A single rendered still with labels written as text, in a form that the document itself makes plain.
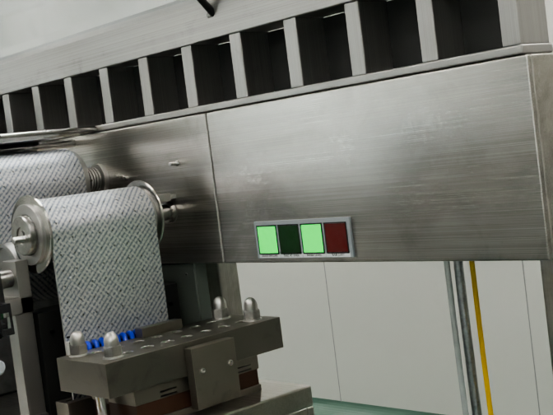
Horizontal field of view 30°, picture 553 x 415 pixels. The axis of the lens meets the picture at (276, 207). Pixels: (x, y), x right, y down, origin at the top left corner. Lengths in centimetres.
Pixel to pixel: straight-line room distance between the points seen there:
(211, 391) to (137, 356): 16
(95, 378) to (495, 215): 73
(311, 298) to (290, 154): 348
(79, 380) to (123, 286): 25
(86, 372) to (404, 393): 332
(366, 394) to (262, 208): 331
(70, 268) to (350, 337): 333
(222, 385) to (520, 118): 74
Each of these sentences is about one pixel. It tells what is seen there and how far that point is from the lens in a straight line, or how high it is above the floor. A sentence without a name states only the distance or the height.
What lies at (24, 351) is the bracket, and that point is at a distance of 201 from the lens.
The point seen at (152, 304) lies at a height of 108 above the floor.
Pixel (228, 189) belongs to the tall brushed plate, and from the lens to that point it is 200.
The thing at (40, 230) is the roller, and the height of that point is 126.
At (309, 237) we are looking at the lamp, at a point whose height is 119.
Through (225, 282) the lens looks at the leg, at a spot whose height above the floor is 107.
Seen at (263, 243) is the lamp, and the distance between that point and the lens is 194.
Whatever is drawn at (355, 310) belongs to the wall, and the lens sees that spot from 510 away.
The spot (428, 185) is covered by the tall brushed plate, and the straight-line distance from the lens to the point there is 165.
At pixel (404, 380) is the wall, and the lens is 499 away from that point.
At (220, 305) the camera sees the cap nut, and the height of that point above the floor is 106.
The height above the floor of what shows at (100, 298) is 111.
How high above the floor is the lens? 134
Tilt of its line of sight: 3 degrees down
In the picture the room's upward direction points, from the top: 7 degrees counter-clockwise
